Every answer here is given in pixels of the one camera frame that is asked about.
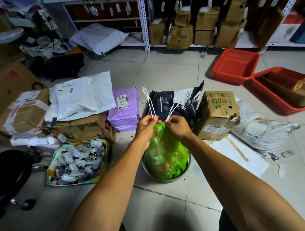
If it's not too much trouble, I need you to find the person's right hand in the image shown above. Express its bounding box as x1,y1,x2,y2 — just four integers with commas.
164,115,196,143

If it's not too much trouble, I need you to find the person's left hand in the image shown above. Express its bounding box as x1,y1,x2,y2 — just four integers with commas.
135,115,159,150

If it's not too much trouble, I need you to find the green drawstring trash bag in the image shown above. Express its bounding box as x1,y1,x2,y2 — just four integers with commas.
142,87,190,181

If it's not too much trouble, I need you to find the person's left forearm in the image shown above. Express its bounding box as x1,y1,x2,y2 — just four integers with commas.
67,137,153,231

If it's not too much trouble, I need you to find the person's right forearm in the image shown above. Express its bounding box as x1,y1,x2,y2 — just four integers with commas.
182,134,305,231

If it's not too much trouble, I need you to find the black paw print mailer bag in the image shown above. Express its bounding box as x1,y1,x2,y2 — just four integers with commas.
145,80,205,128

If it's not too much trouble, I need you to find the purple mailer parcel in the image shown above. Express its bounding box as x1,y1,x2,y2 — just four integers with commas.
106,87,140,133

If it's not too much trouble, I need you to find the grey round waste bin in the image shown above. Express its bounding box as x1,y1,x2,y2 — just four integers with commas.
142,152,192,184

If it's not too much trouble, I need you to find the fruit print cardboard box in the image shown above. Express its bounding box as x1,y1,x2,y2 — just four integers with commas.
196,91,240,141

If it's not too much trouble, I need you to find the wide brown cardboard box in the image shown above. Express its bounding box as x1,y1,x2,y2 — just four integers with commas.
44,112,117,145

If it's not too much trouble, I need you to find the white mailer parcel with label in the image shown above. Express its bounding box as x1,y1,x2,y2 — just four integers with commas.
45,71,117,122

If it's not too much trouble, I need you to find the flat white envelope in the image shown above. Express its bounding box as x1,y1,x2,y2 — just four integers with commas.
209,134,271,178

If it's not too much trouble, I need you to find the pile of white clip tags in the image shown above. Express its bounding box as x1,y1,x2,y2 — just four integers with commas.
53,141,106,184

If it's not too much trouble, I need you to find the red plastic basket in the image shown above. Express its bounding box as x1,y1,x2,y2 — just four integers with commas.
213,49,261,86
245,66,305,116

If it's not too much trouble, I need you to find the dirty white mailer parcel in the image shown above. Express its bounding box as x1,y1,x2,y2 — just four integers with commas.
229,98,301,155

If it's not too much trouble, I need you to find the white metal shelf rack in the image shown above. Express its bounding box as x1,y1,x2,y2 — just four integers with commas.
43,0,298,53

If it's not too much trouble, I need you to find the puffy white mailer parcel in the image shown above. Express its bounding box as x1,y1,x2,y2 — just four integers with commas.
70,23,129,57

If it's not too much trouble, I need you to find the stack of shelved cardboard boxes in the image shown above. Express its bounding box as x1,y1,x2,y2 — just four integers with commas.
149,0,286,50

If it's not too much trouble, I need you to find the black fabric bag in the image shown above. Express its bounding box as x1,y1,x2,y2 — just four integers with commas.
35,52,85,82

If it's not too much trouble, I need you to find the row of hanging white tags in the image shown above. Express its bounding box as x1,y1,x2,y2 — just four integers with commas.
82,0,280,17

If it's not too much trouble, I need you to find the green rimmed cardboard tray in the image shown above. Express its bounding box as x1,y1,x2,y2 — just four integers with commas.
46,139,110,187

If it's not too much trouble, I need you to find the flattened cardboard piece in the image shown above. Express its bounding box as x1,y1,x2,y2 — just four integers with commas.
261,73,305,108

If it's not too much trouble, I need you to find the white packet with red print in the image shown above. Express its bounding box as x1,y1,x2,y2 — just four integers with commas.
10,134,60,149

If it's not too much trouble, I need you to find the taped cardboard box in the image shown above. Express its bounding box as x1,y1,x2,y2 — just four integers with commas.
0,88,51,136

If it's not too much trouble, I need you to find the large plain cardboard box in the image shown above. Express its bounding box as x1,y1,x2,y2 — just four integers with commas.
0,62,46,113

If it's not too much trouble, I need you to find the white power strip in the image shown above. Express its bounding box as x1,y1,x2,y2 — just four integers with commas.
38,9,59,30

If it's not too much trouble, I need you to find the heap of papers and bags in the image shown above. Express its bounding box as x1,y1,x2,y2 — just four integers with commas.
0,0,70,61

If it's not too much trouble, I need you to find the black rolling stool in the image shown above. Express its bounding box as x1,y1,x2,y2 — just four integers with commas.
0,149,37,218

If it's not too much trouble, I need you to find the red and white carton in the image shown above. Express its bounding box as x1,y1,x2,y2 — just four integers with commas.
271,9,305,44

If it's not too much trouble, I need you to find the blue carton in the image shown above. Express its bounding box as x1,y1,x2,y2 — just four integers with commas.
289,23,305,44

